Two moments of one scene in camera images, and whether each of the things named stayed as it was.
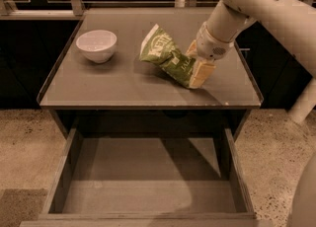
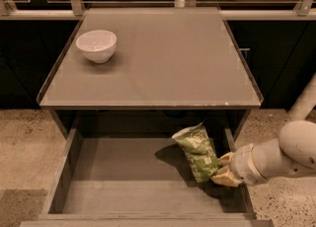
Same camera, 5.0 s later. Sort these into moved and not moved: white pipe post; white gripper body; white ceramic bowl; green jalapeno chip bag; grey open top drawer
Moved: white gripper body; green jalapeno chip bag
Not moved: white pipe post; white ceramic bowl; grey open top drawer
